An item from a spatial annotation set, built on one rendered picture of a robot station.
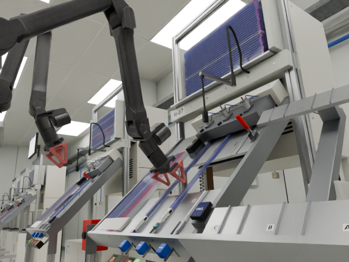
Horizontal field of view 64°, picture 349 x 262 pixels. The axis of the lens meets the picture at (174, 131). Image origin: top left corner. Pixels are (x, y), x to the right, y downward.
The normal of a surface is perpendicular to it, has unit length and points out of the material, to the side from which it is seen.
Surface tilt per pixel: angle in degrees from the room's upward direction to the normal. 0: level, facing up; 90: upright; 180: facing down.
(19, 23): 104
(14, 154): 90
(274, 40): 90
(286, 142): 90
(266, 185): 90
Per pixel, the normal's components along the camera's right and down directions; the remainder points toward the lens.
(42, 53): 0.44, -0.28
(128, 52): 0.59, 0.00
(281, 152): -0.81, -0.14
